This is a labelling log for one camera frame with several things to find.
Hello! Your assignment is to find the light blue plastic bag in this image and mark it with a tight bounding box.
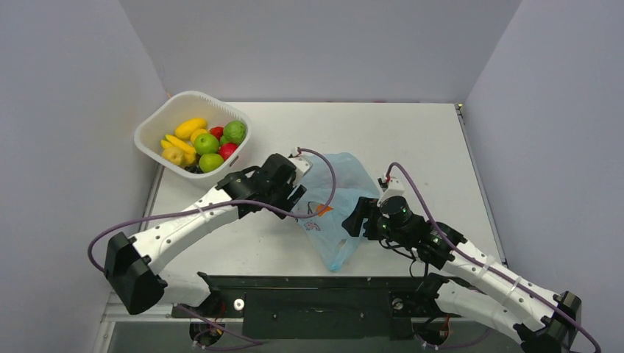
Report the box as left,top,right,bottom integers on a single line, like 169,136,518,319
292,152,379,272

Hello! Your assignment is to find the orange fake orange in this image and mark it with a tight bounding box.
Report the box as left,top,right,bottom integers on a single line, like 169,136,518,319
315,204,333,217

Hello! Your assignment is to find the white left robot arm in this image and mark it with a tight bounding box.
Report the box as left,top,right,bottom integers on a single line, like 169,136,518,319
104,154,312,316

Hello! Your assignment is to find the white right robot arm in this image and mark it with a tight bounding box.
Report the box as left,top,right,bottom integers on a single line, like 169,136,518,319
342,196,582,352

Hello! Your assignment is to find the red fake apple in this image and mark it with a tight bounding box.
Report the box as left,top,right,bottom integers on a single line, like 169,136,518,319
218,143,238,160

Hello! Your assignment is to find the light green fake apple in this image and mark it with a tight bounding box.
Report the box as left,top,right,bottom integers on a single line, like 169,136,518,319
198,154,224,173

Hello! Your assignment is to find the red fake strawberry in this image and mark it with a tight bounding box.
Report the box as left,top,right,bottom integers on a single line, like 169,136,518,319
208,126,224,140

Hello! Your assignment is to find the yellow fake lemon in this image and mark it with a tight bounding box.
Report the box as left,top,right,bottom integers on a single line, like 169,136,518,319
190,129,208,145

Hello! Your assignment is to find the yellow fake mango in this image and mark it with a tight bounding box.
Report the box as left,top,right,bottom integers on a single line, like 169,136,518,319
174,118,208,140

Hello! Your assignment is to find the yellow fake pear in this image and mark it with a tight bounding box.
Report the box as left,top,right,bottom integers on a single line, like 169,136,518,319
161,146,185,166

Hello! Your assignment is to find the yellow fake banana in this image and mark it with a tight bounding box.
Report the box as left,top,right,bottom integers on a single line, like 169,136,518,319
160,135,196,156

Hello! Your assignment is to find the white plastic basket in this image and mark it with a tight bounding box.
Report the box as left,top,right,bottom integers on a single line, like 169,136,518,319
134,90,254,190

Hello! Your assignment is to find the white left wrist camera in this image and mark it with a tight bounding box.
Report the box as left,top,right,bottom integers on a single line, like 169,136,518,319
288,148,313,185

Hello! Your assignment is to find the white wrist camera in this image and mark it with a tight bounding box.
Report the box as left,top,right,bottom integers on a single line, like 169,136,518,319
377,176,405,207
288,148,313,185

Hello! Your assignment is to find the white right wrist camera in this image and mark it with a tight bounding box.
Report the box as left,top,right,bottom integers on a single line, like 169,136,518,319
377,176,405,207

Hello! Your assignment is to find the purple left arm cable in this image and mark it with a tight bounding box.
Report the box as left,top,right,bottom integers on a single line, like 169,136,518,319
87,147,338,349

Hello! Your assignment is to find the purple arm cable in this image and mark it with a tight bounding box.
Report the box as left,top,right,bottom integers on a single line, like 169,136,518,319
385,162,601,353
87,147,338,349

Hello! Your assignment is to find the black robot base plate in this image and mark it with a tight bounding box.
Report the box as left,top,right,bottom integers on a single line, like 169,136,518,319
193,276,444,340

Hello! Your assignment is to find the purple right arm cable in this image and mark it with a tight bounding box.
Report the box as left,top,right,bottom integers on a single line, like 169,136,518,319
385,162,601,353

